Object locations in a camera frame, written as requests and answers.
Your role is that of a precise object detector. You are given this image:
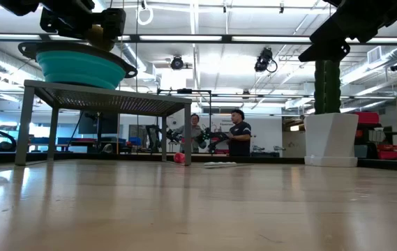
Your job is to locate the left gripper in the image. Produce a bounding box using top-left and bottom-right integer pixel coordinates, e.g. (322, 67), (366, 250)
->
(40, 3), (128, 41)

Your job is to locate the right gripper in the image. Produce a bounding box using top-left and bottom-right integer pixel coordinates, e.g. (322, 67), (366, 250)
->
(297, 13), (394, 64)

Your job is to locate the green-brown kiwi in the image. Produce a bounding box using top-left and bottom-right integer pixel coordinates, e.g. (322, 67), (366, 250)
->
(85, 24), (116, 52)

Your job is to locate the blue collapsible colander bowl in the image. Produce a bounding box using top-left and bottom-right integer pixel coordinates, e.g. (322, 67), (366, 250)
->
(17, 41), (139, 90)

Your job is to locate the green cactus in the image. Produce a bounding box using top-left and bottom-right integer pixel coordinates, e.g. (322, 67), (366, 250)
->
(313, 59), (342, 115)

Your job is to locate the ceiling light strip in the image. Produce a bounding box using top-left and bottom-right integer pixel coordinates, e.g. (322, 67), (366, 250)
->
(231, 35), (311, 43)
(138, 34), (223, 43)

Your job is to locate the grey perforated metal shelf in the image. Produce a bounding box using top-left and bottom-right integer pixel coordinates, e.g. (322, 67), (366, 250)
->
(14, 79), (193, 167)

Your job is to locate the red tool case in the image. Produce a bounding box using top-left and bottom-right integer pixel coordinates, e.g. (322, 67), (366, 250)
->
(376, 144), (397, 161)
(353, 111), (382, 127)

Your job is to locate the white hexagonal plant pot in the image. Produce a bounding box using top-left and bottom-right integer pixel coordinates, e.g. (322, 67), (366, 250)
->
(303, 112), (360, 168)

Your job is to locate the black monitor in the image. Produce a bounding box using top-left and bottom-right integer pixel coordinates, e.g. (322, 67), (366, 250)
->
(77, 111), (119, 135)

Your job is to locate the person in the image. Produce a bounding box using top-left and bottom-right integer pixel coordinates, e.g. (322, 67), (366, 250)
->
(183, 113), (205, 154)
(226, 109), (253, 157)

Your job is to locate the white hanging ring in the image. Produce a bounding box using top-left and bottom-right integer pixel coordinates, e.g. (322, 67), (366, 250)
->
(136, 6), (155, 26)

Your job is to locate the black hanging camera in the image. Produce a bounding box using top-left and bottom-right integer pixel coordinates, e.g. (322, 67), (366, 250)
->
(169, 54), (186, 71)
(253, 47), (278, 74)

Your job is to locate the background black rig frame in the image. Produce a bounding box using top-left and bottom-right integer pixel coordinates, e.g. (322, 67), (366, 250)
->
(156, 88), (214, 154)

